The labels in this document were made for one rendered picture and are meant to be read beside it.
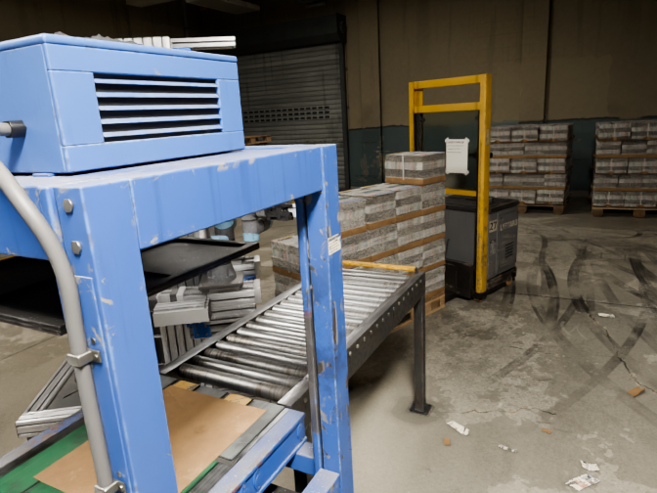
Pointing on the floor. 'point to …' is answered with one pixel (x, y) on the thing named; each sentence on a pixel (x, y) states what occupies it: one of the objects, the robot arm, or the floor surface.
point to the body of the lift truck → (463, 249)
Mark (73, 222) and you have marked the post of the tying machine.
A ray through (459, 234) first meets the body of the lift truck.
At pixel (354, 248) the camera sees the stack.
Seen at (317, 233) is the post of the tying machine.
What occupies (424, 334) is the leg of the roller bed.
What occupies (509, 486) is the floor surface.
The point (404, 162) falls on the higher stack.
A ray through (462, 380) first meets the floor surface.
